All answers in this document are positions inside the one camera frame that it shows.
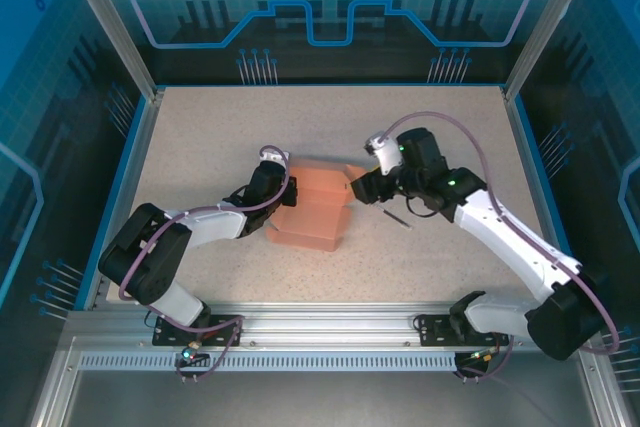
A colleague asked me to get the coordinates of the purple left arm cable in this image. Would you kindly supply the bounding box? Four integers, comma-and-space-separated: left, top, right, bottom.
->
117, 144, 292, 384

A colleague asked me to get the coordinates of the thin black wire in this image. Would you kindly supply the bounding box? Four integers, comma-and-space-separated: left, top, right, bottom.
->
222, 184, 252, 206
403, 195, 444, 219

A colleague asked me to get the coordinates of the slotted grey cable duct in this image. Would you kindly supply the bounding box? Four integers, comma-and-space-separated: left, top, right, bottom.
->
79, 352, 459, 369

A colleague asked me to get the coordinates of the thin black rod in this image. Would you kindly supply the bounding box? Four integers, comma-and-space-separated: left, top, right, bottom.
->
370, 205, 413, 233

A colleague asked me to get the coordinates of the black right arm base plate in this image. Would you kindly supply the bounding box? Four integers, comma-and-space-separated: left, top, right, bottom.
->
417, 314, 506, 347

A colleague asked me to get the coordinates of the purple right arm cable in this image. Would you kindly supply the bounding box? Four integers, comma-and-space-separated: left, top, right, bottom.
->
377, 111, 620, 384

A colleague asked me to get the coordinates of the slim aluminium table-edge rail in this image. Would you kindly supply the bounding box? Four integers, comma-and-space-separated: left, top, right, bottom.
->
83, 88, 167, 312

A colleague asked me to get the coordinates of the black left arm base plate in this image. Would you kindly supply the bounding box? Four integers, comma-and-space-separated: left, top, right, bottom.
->
152, 314, 244, 348

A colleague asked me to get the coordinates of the wide aluminium extrusion rail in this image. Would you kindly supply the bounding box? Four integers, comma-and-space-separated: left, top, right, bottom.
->
64, 302, 599, 349

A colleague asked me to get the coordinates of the aluminium upright post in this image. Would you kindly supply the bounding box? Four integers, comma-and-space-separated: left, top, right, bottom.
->
502, 0, 604, 101
53, 0, 166, 103

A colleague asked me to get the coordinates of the brown cardboard box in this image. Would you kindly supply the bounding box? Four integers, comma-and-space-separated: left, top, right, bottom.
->
264, 156, 371, 253

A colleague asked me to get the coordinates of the blue circuit-print enclosure panel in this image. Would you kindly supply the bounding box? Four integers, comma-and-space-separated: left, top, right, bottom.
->
514, 0, 640, 398
0, 0, 149, 328

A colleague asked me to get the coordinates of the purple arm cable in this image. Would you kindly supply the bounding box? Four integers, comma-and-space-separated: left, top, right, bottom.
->
377, 111, 620, 384
117, 144, 292, 384

